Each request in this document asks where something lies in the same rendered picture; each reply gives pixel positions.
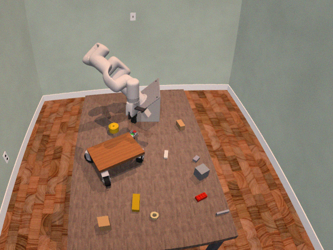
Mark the yellow cylinder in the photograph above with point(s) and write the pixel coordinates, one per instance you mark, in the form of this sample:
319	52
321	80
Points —
113	128

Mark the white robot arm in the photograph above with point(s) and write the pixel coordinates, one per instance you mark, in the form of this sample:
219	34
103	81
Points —
120	80

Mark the brown wheeled dolly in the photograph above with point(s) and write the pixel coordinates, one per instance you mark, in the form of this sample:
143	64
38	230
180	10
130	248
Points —
114	152

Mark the yellow rectangular block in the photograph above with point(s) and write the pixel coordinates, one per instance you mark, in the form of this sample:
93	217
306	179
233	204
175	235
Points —
136	202

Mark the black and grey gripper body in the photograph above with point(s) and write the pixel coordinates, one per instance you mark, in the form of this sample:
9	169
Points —
130	108

